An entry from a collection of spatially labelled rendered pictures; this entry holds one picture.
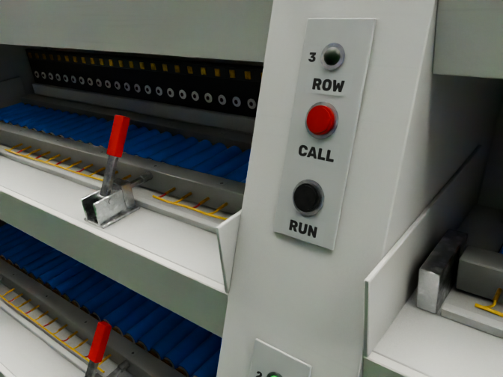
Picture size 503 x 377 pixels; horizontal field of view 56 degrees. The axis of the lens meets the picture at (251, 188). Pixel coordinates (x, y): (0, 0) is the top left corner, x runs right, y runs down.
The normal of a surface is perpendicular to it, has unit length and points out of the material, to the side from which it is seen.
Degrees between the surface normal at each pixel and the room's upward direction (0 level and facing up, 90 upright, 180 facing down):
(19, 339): 23
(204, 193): 113
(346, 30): 90
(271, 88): 90
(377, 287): 90
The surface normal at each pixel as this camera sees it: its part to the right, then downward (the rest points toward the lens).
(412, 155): 0.78, 0.22
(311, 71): -0.61, 0.04
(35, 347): -0.09, -0.89
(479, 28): -0.61, 0.40
